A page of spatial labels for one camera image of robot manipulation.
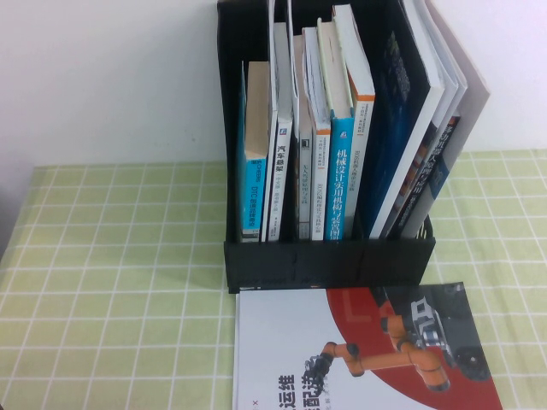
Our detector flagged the brochure with red robot cover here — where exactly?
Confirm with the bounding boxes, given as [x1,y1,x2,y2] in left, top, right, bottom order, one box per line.
[232,280,506,410]

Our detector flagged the cyan book tan pages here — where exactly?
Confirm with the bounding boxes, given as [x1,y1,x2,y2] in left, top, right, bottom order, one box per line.
[236,60,272,243]

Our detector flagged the white book black spine band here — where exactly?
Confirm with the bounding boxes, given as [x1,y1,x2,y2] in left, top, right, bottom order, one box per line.
[266,20,294,243]

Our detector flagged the grey spine book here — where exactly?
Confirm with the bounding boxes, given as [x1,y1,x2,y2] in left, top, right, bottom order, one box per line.
[292,33,314,240]

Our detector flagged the white book orange band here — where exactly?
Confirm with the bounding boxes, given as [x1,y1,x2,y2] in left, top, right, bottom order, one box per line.
[301,26,332,242]
[332,3,377,240]

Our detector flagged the black book holder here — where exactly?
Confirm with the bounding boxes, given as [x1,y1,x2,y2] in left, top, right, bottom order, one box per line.
[215,0,437,296]

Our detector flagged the teal spine book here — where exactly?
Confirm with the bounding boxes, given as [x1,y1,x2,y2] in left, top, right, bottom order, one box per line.
[315,15,356,243]

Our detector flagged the large dark blue book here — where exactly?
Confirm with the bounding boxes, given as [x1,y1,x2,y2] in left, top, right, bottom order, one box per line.
[362,0,445,240]

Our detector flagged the dark spine robot book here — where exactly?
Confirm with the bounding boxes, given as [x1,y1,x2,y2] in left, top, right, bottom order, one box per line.
[395,113,462,238]

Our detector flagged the thin white booklet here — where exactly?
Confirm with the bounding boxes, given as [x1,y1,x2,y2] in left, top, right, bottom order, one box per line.
[259,0,280,243]

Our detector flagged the green checked tablecloth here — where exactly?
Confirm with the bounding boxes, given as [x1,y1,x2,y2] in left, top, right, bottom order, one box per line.
[0,148,547,410]

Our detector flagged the thin white brochure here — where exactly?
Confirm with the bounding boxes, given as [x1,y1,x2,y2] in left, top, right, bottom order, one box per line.
[412,0,468,129]

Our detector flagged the pale grey large brochure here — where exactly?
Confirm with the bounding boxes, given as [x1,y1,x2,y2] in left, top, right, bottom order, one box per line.
[405,0,491,239]

